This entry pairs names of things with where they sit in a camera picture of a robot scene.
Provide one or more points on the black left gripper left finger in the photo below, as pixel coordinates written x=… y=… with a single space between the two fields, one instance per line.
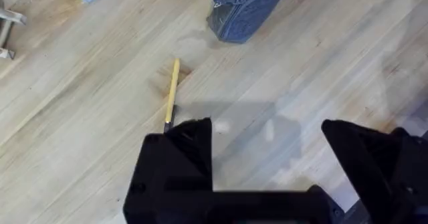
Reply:
x=180 y=160

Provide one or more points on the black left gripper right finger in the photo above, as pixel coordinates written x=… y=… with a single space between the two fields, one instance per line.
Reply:
x=374 y=164

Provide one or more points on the dark blue zip bag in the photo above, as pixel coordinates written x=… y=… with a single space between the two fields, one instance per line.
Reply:
x=244 y=11

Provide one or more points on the yellow pen with black tip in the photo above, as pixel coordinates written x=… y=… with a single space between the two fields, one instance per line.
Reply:
x=172 y=92

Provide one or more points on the grey metal bracket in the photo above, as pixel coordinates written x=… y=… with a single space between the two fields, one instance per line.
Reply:
x=8 y=30

